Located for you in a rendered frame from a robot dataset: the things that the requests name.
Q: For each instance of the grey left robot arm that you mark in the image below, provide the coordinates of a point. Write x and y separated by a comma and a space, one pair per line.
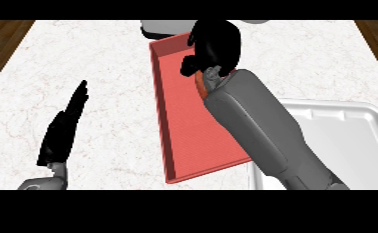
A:
50, 180

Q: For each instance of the red rectangular tray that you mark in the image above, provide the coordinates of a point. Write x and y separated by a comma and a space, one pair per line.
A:
193, 123

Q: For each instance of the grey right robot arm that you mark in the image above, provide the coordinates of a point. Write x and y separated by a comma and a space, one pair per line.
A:
261, 127

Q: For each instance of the pale grey round object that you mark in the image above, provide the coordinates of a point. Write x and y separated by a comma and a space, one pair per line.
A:
253, 21

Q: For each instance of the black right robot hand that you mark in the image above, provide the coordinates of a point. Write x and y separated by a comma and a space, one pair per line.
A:
217, 43

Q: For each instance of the orange sweet potato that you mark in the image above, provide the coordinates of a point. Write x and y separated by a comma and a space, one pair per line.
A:
200, 85

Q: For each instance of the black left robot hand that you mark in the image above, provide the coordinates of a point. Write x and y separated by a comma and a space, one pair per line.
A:
64, 130

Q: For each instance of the white box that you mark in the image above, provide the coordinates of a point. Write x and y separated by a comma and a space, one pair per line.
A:
335, 143

